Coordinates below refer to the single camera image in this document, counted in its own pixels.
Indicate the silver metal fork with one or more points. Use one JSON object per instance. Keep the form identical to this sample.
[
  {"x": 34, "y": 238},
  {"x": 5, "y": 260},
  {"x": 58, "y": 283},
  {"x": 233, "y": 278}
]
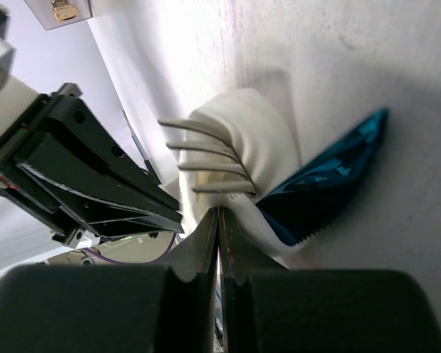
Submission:
[{"x": 207, "y": 152}]

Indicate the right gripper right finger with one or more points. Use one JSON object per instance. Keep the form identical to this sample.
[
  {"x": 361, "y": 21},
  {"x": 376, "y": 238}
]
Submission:
[{"x": 269, "y": 308}]

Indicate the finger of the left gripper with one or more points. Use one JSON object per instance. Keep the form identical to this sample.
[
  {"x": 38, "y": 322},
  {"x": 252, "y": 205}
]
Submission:
[{"x": 61, "y": 166}]

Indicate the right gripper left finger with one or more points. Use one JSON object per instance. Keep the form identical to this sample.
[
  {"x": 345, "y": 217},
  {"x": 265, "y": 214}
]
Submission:
[{"x": 165, "y": 306}]

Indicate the smoky transparent plastic container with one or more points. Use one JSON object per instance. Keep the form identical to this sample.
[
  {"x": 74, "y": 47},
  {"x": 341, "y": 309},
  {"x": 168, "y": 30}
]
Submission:
[{"x": 53, "y": 14}]

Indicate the white paper napkin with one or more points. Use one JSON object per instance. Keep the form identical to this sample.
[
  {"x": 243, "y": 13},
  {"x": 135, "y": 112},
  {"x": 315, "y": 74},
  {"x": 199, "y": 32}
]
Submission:
[{"x": 265, "y": 145}]

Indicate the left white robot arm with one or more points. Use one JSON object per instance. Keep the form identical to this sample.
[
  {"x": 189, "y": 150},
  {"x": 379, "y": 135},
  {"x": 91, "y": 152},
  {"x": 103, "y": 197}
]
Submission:
[{"x": 61, "y": 166}]

